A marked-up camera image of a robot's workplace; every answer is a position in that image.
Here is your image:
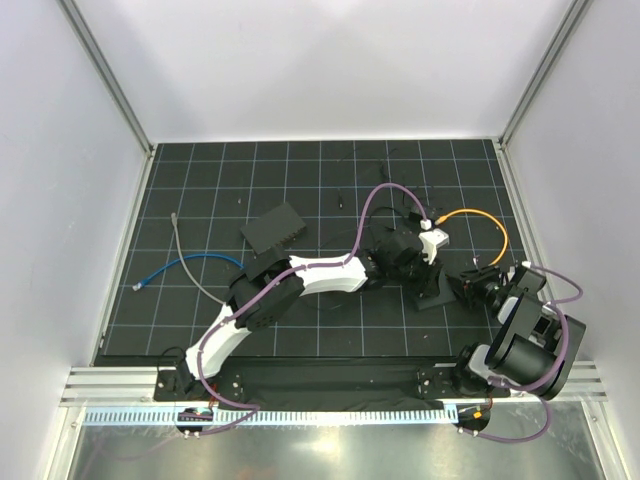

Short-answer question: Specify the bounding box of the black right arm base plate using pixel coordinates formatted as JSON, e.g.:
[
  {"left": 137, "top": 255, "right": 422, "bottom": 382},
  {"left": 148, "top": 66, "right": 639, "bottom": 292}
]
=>
[{"left": 416, "top": 366, "right": 511, "bottom": 399}]

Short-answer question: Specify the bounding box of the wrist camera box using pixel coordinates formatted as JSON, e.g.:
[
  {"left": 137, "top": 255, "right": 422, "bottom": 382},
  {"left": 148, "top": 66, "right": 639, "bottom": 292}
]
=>
[
  {"left": 418, "top": 219, "right": 449, "bottom": 265},
  {"left": 509, "top": 261, "right": 547, "bottom": 296}
]

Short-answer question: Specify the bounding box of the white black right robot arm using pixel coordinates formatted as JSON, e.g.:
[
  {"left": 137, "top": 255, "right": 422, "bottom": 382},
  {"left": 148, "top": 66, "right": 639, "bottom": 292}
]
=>
[{"left": 447, "top": 261, "right": 586, "bottom": 400}]

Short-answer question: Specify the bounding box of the aluminium right frame post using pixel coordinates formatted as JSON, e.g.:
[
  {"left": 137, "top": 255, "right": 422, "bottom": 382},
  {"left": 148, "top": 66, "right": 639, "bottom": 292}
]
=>
[{"left": 498, "top": 0, "right": 593, "bottom": 149}]

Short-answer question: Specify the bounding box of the black power cable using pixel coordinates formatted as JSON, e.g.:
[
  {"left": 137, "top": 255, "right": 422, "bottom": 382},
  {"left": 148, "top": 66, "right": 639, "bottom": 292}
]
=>
[{"left": 337, "top": 142, "right": 444, "bottom": 216}]

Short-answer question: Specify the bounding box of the grey ethernet cable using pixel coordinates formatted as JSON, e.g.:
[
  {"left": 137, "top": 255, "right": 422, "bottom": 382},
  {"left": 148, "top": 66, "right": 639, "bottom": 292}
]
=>
[{"left": 169, "top": 212, "right": 231, "bottom": 304}]

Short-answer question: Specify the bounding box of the yellow ethernet cable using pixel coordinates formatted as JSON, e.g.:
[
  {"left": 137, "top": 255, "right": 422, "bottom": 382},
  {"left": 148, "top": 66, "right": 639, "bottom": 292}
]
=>
[{"left": 435, "top": 208, "right": 510, "bottom": 269}]

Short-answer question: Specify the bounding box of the aluminium frame post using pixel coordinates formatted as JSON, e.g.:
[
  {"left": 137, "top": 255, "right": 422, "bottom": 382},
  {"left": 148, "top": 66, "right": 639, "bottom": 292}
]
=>
[
  {"left": 498, "top": 0, "right": 593, "bottom": 149},
  {"left": 56, "top": 0, "right": 154, "bottom": 158}
]

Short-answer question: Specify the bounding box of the white slotted cable duct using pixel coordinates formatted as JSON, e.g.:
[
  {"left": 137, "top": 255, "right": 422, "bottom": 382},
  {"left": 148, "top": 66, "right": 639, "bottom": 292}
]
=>
[{"left": 83, "top": 405, "right": 458, "bottom": 427}]

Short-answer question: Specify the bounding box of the black network switch box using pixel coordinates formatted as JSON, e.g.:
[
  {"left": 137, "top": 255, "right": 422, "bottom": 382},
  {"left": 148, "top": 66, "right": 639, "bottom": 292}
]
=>
[{"left": 240, "top": 202, "right": 306, "bottom": 254}]

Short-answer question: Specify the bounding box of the blue ethernet cable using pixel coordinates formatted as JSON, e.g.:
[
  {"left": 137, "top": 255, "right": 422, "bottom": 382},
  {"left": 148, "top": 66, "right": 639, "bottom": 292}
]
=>
[{"left": 131, "top": 254, "right": 249, "bottom": 292}]

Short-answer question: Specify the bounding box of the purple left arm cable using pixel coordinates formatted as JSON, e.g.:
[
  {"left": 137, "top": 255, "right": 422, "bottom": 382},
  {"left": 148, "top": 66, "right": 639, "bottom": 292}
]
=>
[{"left": 194, "top": 182, "right": 434, "bottom": 435}]

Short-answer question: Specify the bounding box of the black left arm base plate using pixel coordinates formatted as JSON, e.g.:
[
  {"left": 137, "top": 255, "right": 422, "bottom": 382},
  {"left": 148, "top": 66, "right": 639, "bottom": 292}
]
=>
[{"left": 153, "top": 369, "right": 244, "bottom": 402}]

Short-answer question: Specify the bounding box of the black power adapter plug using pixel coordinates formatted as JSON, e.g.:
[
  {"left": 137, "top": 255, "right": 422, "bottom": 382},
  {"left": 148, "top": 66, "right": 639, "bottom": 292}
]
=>
[{"left": 406, "top": 203, "right": 441, "bottom": 224}]

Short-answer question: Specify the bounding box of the aluminium left frame post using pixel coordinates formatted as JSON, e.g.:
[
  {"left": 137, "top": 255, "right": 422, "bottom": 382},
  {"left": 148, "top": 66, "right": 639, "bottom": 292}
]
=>
[{"left": 56, "top": 0, "right": 154, "bottom": 158}]

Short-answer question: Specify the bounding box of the aluminium front frame rail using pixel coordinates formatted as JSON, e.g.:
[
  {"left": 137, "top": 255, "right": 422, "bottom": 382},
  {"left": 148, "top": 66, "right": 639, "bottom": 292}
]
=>
[{"left": 58, "top": 361, "right": 609, "bottom": 407}]

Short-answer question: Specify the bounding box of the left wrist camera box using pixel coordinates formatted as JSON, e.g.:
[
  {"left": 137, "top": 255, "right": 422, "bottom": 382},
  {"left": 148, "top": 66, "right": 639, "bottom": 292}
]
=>
[{"left": 418, "top": 219, "right": 449, "bottom": 265}]

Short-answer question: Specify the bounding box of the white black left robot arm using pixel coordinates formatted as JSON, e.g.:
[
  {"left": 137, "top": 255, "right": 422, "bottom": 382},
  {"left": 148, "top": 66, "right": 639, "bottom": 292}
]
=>
[{"left": 176, "top": 228, "right": 449, "bottom": 400}]

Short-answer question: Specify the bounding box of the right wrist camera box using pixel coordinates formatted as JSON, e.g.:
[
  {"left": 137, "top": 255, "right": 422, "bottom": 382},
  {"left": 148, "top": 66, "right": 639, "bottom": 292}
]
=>
[{"left": 509, "top": 261, "right": 547, "bottom": 296}]

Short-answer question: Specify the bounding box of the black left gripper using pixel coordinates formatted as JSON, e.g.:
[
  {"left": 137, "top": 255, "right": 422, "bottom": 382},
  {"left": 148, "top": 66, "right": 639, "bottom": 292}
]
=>
[{"left": 388, "top": 251, "right": 443, "bottom": 300}]

